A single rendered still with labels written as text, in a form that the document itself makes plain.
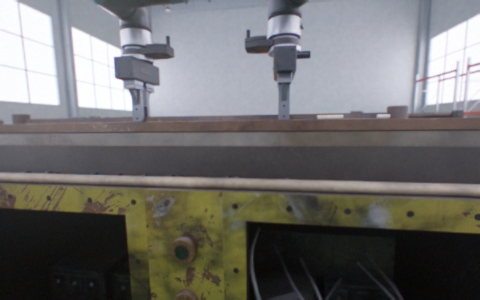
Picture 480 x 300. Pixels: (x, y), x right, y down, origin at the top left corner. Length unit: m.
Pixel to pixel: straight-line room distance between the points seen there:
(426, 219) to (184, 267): 0.45
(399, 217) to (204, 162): 0.38
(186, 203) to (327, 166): 0.29
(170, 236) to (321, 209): 0.30
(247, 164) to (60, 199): 0.41
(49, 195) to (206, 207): 0.35
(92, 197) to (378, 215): 0.56
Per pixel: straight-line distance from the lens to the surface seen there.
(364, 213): 0.48
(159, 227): 0.53
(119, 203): 0.56
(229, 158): 0.52
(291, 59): 0.54
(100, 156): 0.66
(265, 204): 0.46
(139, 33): 0.68
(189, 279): 0.56
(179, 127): 0.55
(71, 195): 0.63
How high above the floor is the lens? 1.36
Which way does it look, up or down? 7 degrees down
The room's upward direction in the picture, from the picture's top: 1 degrees counter-clockwise
